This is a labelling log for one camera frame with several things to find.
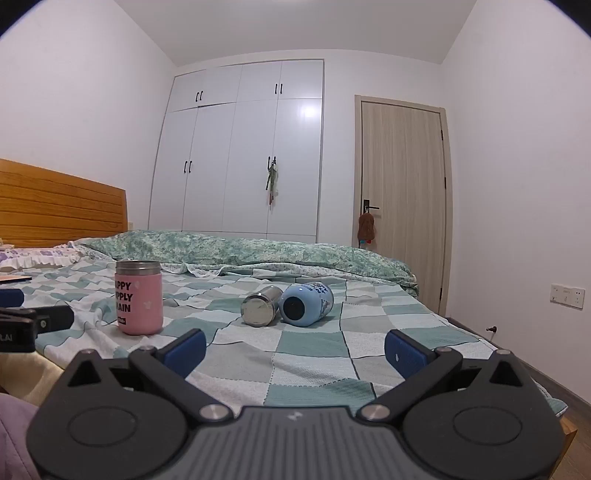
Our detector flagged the pink cup with steel rim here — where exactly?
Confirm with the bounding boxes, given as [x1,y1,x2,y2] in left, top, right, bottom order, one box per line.
[114,260,164,336]

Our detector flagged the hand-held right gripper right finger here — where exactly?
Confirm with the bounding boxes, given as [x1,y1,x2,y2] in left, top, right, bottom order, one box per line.
[359,329,533,424]

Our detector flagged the white wall socket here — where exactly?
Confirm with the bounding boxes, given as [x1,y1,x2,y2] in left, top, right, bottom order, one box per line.
[549,283,587,308]

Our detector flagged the light blue patterned cup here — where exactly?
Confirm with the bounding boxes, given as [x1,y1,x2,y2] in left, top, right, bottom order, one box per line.
[279,281,334,328]

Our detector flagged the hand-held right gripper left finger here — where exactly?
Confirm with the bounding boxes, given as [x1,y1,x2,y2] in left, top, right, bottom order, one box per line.
[58,329,234,424]

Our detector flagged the green hanging pendant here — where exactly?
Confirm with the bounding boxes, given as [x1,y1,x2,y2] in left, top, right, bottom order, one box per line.
[264,156,280,209]

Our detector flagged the wooden headboard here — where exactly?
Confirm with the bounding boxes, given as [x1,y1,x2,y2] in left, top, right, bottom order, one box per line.
[0,158,129,248]

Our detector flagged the cream blanket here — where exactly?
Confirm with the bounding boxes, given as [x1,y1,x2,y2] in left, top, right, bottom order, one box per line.
[0,352,66,408]

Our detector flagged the green floral quilt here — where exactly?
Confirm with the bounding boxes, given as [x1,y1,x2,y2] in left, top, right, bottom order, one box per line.
[68,229,419,297]

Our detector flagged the purple floral pillow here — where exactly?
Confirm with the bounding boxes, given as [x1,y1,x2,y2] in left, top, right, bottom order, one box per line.
[0,244,83,274]

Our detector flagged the stainless steel cup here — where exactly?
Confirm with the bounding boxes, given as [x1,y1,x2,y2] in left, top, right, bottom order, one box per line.
[241,285,284,328]

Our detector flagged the light wooden door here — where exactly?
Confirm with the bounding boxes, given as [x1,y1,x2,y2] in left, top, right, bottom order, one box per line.
[354,94,452,320]

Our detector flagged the pink clothing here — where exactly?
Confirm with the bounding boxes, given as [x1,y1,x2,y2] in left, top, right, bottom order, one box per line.
[0,393,43,480]

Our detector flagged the brown plush toy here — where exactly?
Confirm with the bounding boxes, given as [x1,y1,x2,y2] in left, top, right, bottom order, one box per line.
[356,212,378,248]

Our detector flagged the white wardrobe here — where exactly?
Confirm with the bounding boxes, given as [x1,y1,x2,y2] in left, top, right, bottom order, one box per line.
[147,58,325,244]

